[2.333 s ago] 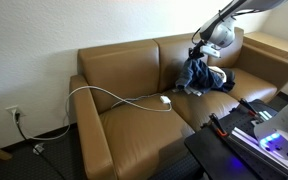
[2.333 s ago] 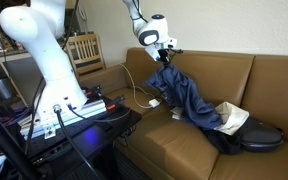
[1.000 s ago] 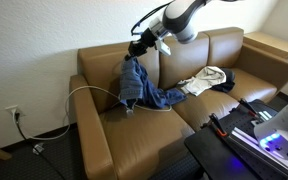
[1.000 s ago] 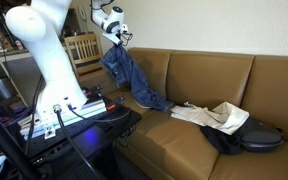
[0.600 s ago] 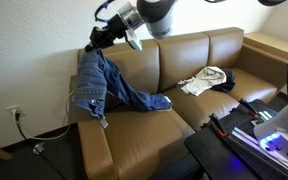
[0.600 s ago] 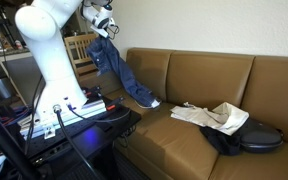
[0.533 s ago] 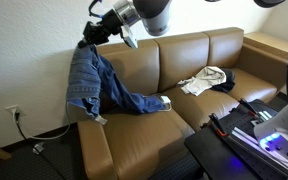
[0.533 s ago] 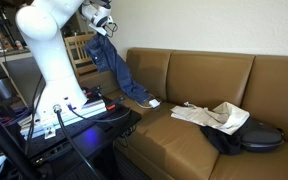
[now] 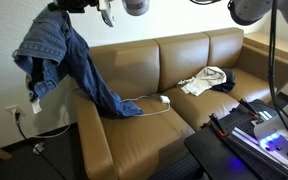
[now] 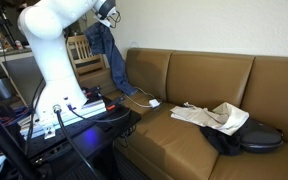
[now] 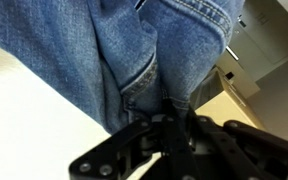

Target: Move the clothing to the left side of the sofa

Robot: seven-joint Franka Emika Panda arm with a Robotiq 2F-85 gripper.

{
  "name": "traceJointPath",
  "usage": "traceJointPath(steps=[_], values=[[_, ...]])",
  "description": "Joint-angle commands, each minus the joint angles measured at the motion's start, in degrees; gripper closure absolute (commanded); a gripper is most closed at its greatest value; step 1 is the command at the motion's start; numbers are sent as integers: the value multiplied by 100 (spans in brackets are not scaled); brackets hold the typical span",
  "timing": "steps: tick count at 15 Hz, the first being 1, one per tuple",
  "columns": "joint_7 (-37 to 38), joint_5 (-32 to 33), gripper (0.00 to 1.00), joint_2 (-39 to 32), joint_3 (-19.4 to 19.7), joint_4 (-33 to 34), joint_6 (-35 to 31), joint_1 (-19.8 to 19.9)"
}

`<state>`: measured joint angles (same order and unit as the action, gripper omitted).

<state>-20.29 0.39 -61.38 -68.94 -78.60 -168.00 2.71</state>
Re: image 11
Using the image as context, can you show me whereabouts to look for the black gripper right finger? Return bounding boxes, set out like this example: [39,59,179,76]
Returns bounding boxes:
[183,107,288,180]

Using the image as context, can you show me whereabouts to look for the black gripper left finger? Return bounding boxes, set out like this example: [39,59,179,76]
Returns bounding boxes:
[68,97,198,180]

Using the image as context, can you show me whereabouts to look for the blue denim jeans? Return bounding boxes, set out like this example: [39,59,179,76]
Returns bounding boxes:
[0,0,246,135]

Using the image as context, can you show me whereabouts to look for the light wooden cabinet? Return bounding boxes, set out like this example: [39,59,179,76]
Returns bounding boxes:
[194,65,266,132]

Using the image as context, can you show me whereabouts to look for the grey kitchen cabinet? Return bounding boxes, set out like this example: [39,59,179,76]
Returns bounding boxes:
[216,0,288,100]

